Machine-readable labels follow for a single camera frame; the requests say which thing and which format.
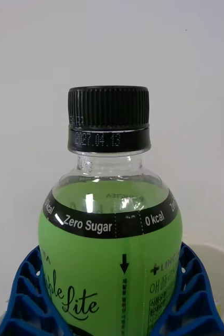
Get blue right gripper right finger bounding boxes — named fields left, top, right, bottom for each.
left=147, top=241, right=224, bottom=336

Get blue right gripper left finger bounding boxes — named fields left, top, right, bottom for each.
left=0, top=245, right=73, bottom=336

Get green label plastic bottle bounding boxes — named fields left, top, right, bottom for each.
left=38, top=86, right=183, bottom=336

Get yellow-green plastic waste bin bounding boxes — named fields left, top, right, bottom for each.
left=188, top=243, right=224, bottom=332

